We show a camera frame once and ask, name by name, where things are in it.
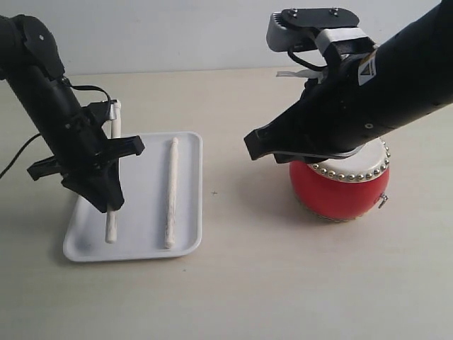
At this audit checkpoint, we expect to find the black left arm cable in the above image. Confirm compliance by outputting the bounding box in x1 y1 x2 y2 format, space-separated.
0 79 113 178

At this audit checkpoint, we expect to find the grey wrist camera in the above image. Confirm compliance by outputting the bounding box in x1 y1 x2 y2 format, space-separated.
106 99 122 121
266 7 360 52

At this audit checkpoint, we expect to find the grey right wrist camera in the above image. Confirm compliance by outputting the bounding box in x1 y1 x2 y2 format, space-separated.
266 7 360 52

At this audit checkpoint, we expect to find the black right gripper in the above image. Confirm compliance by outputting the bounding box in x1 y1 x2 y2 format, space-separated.
243 67 382 163

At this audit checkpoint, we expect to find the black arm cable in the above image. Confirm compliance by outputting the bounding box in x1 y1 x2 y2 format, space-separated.
0 79 113 178
287 42 330 72

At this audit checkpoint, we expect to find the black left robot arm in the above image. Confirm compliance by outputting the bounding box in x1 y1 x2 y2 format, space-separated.
1 14 144 211

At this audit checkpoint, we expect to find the white rectangular plastic tray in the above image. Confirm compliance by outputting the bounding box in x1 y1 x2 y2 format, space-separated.
63 131 202 262

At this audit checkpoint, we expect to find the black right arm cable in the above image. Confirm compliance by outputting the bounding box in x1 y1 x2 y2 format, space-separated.
287 42 330 72

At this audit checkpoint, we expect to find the wooden drumstick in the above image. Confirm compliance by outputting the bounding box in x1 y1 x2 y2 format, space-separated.
105 118 122 244
165 137 178 249

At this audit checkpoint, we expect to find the small red drum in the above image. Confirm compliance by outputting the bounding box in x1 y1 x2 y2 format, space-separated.
289 138 390 221

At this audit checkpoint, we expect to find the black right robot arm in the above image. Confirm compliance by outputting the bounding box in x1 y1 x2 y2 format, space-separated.
244 1 452 164

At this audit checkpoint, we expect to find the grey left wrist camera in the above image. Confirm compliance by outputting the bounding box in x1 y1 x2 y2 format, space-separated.
106 99 122 121

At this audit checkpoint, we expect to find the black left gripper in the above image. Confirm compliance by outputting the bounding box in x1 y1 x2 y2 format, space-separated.
27 106 145 198

